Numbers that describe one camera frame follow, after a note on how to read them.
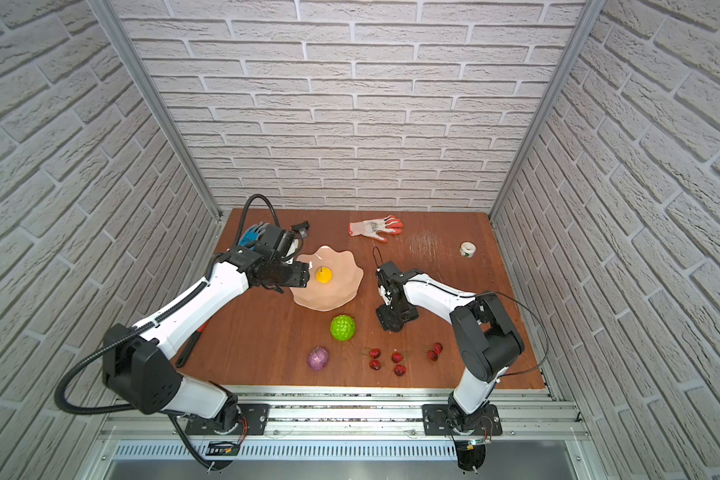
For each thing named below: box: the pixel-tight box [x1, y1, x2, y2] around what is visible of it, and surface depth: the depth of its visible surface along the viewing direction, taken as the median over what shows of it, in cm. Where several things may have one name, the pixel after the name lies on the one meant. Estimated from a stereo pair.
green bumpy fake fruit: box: [330, 314, 356, 342], surface depth 85 cm
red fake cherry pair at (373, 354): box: [360, 347, 381, 371], surface depth 85 cm
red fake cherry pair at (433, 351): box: [423, 342, 443, 362], surface depth 87 cm
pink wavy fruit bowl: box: [290, 246, 364, 311], surface depth 99 cm
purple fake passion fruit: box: [307, 345, 329, 371], surface depth 81 cm
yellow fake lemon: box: [315, 267, 333, 284], surface depth 99 cm
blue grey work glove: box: [238, 221, 270, 250], surface depth 112 cm
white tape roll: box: [459, 241, 477, 259], surface depth 109 cm
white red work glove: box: [348, 215, 404, 242], surface depth 116 cm
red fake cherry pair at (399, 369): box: [391, 352, 407, 377], surface depth 83 cm
